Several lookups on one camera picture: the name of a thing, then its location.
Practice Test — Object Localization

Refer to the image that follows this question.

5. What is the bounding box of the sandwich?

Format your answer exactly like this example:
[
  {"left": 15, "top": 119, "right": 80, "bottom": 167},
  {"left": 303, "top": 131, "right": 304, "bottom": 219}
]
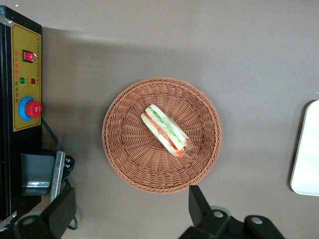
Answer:
[{"left": 140, "top": 104, "right": 195, "bottom": 158}]

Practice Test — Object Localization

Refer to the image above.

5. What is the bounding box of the black control box yellow panel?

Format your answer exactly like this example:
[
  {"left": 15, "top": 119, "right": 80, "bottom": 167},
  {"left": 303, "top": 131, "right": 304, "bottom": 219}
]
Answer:
[{"left": 0, "top": 5, "right": 43, "bottom": 226}]

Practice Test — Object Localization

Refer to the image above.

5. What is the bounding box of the cream plastic tray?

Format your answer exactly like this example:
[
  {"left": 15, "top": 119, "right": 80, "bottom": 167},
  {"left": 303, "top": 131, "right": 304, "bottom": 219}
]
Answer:
[{"left": 290, "top": 100, "right": 319, "bottom": 197}]

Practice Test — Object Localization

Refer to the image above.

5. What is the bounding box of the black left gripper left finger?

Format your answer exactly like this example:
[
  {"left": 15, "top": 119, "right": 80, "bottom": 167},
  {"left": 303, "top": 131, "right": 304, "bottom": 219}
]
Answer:
[{"left": 13, "top": 186, "right": 77, "bottom": 239}]

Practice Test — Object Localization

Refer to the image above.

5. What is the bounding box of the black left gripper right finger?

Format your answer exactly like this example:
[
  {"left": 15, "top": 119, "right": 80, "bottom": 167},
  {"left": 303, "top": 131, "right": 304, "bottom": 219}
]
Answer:
[{"left": 178, "top": 185, "right": 286, "bottom": 239}]

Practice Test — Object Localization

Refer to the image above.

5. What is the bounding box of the brown round wicker basket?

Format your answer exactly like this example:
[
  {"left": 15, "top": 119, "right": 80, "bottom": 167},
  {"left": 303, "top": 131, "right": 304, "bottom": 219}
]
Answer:
[{"left": 102, "top": 77, "right": 222, "bottom": 195}]

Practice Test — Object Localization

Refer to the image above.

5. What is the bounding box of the black power plug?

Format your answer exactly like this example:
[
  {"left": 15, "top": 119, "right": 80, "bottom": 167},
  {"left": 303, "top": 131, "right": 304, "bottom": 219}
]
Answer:
[{"left": 62, "top": 155, "right": 76, "bottom": 173}]

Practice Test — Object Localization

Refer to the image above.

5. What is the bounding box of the grey metal bracket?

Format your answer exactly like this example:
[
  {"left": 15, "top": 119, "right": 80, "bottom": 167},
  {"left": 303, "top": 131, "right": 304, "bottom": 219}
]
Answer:
[{"left": 20, "top": 150, "right": 66, "bottom": 203}]

